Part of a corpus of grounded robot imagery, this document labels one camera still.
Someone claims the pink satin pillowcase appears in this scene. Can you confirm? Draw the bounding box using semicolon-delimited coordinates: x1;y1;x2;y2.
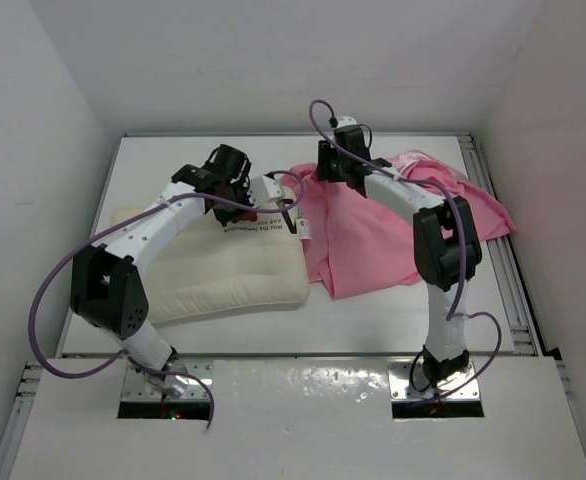
291;150;516;299

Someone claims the cream pillow with bear print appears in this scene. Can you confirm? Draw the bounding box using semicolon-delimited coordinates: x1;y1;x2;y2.
112;204;309;325

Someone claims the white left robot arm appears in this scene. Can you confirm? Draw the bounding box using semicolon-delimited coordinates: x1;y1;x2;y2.
70;144;281;371

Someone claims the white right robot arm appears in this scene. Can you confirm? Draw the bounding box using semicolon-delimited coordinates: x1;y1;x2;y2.
316;117;482;393

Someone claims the white pillow care label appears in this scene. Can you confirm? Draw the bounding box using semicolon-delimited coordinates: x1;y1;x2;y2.
296;216;312;241

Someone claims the white foam front board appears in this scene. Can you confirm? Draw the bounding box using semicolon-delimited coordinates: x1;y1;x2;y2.
12;357;586;479

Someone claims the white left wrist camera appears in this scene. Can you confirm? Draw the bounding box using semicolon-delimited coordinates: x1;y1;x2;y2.
248;175;285;208

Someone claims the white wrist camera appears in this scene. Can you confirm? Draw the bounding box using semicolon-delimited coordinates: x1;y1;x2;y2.
248;175;285;208
335;116;357;129

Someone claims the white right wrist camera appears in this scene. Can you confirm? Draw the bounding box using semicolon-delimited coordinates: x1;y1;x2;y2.
335;116;357;129

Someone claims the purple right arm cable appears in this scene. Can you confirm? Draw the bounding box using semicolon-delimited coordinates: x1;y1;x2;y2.
308;98;505;401

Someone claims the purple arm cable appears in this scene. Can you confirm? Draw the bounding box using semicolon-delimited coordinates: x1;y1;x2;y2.
308;98;505;401
27;169;307;432

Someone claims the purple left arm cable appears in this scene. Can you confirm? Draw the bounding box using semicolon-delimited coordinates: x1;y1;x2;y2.
27;169;307;432

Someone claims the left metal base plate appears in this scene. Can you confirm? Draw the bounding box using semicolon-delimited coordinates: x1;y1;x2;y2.
121;362;213;404

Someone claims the metal base plate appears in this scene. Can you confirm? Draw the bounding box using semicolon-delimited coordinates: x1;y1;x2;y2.
121;362;213;404
387;360;485;401

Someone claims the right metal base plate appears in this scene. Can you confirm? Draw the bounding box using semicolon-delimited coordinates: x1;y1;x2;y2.
387;360;485;401

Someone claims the aluminium frame rail right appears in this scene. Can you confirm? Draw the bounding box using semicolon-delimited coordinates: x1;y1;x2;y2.
457;133;545;356

